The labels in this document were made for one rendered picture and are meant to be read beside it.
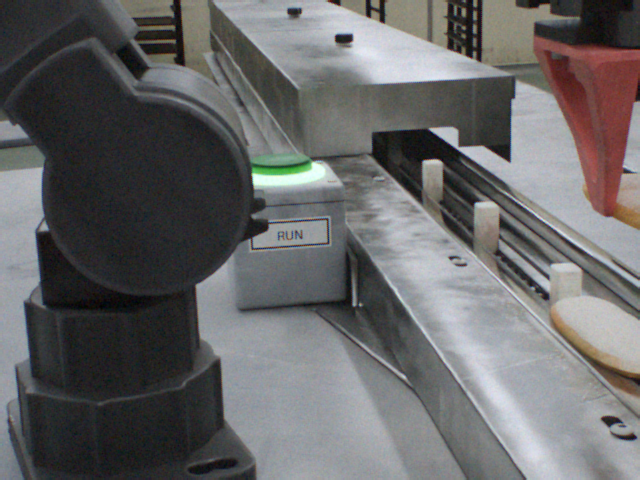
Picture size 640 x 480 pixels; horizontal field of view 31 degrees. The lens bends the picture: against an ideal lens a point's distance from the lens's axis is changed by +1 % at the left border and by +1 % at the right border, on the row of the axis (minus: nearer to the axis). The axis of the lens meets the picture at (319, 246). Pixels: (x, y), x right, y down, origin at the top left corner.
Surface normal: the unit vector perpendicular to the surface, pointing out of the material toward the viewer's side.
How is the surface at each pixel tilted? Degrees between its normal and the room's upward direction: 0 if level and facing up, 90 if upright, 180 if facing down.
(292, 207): 90
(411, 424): 0
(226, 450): 0
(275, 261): 90
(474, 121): 90
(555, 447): 0
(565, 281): 90
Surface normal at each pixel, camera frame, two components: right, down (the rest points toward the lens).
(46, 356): -0.75, 0.21
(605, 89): 0.16, 0.60
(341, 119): 0.15, 0.27
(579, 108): 0.14, -0.10
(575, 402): -0.04, -0.96
